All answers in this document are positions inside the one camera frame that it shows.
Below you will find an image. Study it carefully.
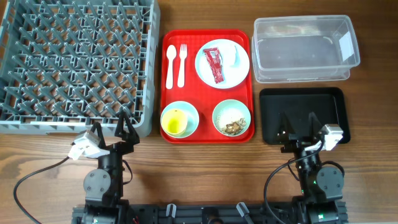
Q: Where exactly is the white napkin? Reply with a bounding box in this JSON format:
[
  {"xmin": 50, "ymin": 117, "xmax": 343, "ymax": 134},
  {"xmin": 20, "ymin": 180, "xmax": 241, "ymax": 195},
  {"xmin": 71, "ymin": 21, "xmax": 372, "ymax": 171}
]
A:
[{"xmin": 225, "ymin": 44, "xmax": 238, "ymax": 67}]

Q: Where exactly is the yellow plastic cup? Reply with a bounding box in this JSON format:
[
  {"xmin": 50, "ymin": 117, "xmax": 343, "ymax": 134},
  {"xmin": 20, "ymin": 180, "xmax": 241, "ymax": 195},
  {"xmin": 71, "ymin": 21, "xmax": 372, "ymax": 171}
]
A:
[{"xmin": 160, "ymin": 109, "xmax": 188, "ymax": 136}]

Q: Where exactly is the camera cable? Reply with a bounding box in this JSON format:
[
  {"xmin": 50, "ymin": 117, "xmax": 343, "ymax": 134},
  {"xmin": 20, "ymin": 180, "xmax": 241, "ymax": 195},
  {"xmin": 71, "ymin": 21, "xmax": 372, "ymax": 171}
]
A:
[
  {"xmin": 12, "ymin": 156, "xmax": 71, "ymax": 224},
  {"xmin": 263, "ymin": 146, "xmax": 324, "ymax": 224}
]

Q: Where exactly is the grey dishwasher rack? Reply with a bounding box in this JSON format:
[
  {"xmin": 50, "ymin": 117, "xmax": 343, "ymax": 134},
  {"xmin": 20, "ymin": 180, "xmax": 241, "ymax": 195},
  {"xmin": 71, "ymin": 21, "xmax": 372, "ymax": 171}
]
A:
[{"xmin": 1, "ymin": 0, "xmax": 160, "ymax": 137}]

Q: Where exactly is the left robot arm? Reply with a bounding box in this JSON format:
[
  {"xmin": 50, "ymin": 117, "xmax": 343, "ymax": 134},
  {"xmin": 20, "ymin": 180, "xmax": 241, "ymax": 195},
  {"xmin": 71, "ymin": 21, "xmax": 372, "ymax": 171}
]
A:
[{"xmin": 72, "ymin": 112, "xmax": 140, "ymax": 224}]

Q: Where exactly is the cream plastic fork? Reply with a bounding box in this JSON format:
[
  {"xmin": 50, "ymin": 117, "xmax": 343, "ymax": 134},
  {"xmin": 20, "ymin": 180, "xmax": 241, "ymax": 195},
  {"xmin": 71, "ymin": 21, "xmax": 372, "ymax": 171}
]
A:
[{"xmin": 177, "ymin": 44, "xmax": 187, "ymax": 88}]

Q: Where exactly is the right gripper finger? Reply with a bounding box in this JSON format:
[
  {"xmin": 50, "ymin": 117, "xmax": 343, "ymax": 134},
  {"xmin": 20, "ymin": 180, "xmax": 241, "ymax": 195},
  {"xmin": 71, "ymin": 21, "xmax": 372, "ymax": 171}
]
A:
[
  {"xmin": 277, "ymin": 113, "xmax": 294, "ymax": 137},
  {"xmin": 308, "ymin": 112, "xmax": 323, "ymax": 136}
]

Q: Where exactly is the red ketchup packet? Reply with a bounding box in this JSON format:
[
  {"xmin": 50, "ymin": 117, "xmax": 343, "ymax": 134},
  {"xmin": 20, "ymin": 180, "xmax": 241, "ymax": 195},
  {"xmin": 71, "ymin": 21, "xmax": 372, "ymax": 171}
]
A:
[{"xmin": 203, "ymin": 47, "xmax": 224, "ymax": 83}]

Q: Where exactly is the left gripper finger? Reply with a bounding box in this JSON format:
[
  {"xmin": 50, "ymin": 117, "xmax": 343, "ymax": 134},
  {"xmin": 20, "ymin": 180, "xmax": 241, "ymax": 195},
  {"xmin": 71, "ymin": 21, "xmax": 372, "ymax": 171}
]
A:
[
  {"xmin": 90, "ymin": 122, "xmax": 106, "ymax": 148},
  {"xmin": 114, "ymin": 111, "xmax": 134, "ymax": 137}
]

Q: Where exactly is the black waste tray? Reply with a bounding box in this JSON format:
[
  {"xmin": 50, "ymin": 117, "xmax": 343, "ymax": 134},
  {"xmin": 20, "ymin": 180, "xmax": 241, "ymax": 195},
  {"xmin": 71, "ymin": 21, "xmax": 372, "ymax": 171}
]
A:
[{"xmin": 259, "ymin": 87, "xmax": 351, "ymax": 145}]

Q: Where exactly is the cream plastic spoon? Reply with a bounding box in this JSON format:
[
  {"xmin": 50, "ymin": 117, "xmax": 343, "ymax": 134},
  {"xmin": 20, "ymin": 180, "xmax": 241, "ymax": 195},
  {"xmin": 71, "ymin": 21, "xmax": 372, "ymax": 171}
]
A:
[{"xmin": 165, "ymin": 45, "xmax": 177, "ymax": 90}]

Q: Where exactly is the right camera cable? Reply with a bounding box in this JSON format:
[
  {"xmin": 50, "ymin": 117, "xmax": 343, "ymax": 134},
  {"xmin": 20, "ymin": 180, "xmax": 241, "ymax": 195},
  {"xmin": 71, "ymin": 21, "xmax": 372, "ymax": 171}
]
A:
[{"xmin": 263, "ymin": 146, "xmax": 324, "ymax": 224}]

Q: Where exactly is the red serving tray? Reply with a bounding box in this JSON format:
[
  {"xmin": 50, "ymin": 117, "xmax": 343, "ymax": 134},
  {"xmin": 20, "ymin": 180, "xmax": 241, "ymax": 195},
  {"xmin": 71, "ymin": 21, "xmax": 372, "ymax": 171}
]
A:
[{"xmin": 160, "ymin": 29, "xmax": 255, "ymax": 144}]

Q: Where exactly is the light blue bowl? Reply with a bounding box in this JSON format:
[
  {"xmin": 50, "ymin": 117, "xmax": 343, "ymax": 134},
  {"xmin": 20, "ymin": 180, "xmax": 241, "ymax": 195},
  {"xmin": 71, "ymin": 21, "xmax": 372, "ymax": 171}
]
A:
[{"xmin": 160, "ymin": 101, "xmax": 200, "ymax": 139}]

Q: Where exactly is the food scraps and rice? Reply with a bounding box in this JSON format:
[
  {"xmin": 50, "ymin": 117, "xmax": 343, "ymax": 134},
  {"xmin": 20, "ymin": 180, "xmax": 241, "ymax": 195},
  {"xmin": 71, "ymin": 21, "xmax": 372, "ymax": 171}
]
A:
[{"xmin": 216, "ymin": 108, "xmax": 246, "ymax": 136}]

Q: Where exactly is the light blue plate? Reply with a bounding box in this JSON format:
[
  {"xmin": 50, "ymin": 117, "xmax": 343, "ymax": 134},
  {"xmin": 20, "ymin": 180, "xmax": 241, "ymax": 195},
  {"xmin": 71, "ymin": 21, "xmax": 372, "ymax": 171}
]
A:
[{"xmin": 195, "ymin": 39, "xmax": 250, "ymax": 89}]

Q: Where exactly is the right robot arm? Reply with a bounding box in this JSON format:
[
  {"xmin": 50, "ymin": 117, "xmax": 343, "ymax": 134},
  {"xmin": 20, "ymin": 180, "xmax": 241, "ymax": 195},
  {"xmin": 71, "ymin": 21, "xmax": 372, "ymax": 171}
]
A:
[{"xmin": 276, "ymin": 112, "xmax": 348, "ymax": 223}]

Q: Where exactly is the left camera cable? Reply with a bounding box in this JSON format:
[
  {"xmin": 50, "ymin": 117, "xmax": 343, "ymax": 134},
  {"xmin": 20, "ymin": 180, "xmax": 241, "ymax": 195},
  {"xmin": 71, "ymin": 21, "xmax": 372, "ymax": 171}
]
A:
[{"xmin": 12, "ymin": 156, "xmax": 71, "ymax": 224}]

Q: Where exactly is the clear plastic bin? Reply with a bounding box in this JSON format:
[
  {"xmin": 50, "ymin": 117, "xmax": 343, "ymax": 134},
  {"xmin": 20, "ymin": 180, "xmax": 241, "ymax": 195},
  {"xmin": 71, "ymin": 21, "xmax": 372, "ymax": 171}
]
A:
[{"xmin": 252, "ymin": 15, "xmax": 361, "ymax": 83}]

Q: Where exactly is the green bowl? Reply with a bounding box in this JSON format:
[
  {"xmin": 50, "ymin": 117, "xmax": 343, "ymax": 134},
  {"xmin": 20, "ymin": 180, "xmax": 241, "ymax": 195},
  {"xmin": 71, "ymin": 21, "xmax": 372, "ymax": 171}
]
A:
[{"xmin": 212, "ymin": 99, "xmax": 251, "ymax": 137}]

